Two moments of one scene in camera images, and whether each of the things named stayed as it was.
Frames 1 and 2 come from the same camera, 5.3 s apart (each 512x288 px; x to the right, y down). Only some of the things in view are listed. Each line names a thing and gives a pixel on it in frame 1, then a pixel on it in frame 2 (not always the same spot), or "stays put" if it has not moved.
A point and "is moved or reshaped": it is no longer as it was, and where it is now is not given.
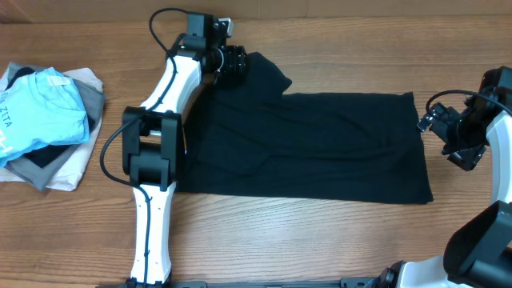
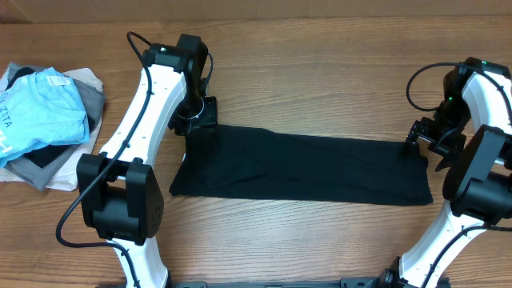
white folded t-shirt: (68, 176) stays put
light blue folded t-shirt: (42, 106) stays put
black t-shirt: (257, 140) is moved or reshaped
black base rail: (349, 282) stays put
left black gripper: (234, 63) to (210, 118)
